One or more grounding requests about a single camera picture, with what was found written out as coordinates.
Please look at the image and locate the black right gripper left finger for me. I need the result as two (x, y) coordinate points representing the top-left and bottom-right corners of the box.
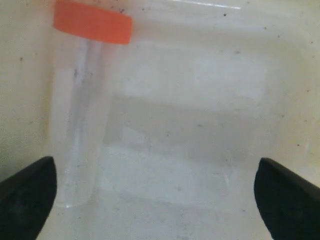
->
(0, 156), (57, 240)

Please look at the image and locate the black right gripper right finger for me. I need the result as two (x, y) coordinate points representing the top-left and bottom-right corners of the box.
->
(253, 157), (320, 240)

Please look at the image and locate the orange-capped tube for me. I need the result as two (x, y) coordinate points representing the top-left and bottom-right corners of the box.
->
(49, 0), (133, 208)

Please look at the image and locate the white plastic bin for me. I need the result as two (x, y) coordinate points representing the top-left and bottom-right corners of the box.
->
(0, 0), (320, 240)

